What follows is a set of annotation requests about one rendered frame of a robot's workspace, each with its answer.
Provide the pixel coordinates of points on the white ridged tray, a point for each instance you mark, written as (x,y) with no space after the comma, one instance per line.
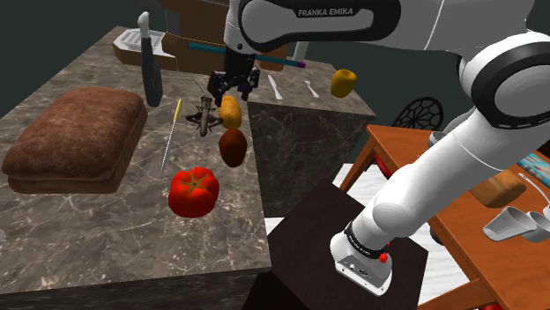
(133,42)

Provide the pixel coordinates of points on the blue book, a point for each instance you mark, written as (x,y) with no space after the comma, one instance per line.
(535,167)

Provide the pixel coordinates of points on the grey cup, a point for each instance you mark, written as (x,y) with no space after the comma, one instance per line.
(540,227)
(505,223)

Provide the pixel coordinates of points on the dark brown potato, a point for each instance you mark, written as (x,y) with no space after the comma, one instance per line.
(233,148)

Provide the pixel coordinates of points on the brown bread loaf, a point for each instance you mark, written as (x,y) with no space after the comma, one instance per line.
(73,137)

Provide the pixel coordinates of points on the yellow potato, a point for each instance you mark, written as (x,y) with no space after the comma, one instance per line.
(231,113)

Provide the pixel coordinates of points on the small tan bread loaf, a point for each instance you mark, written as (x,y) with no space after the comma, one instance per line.
(498,189)

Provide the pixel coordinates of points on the dark robot stand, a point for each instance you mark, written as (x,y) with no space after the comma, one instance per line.
(309,253)

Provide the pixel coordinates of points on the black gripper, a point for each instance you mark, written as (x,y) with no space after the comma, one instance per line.
(237,64)

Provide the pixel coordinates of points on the brown wooden box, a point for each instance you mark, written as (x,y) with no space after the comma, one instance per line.
(189,56)

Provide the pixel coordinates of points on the black round chair back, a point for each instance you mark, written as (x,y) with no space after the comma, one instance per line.
(419,113)

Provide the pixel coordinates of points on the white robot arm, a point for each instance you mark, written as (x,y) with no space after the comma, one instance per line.
(434,180)

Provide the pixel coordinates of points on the red tomato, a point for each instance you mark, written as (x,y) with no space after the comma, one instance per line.
(193,193)

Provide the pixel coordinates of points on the orange wooden table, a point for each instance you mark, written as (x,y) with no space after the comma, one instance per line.
(494,266)

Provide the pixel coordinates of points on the grey corkscrew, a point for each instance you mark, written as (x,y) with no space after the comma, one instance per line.
(205,118)

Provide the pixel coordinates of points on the white spoon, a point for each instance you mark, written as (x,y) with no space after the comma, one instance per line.
(535,186)

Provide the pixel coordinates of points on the yellow bell pepper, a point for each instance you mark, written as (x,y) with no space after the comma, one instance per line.
(343,83)

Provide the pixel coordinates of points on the teal pencil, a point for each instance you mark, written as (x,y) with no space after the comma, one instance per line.
(206,48)

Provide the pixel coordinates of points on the white plastic knife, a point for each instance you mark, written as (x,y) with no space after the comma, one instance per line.
(275,88)

